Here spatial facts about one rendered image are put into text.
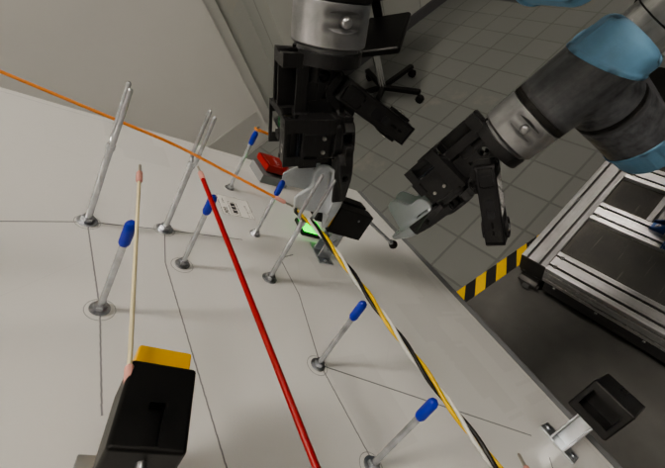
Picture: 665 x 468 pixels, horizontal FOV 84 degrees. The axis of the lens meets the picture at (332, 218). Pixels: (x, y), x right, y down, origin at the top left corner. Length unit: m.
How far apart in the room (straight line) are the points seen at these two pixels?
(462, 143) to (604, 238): 1.20
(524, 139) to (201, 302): 0.38
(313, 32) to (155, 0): 1.95
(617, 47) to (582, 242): 1.21
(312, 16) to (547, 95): 0.26
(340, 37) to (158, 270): 0.28
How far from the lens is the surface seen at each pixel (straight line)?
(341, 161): 0.41
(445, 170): 0.49
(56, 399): 0.30
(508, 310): 1.67
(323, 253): 0.53
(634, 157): 0.55
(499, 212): 0.51
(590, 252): 1.61
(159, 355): 0.24
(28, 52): 2.23
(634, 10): 0.63
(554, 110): 0.47
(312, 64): 0.38
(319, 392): 0.36
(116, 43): 2.27
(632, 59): 0.47
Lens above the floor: 1.52
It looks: 48 degrees down
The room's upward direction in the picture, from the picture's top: 25 degrees counter-clockwise
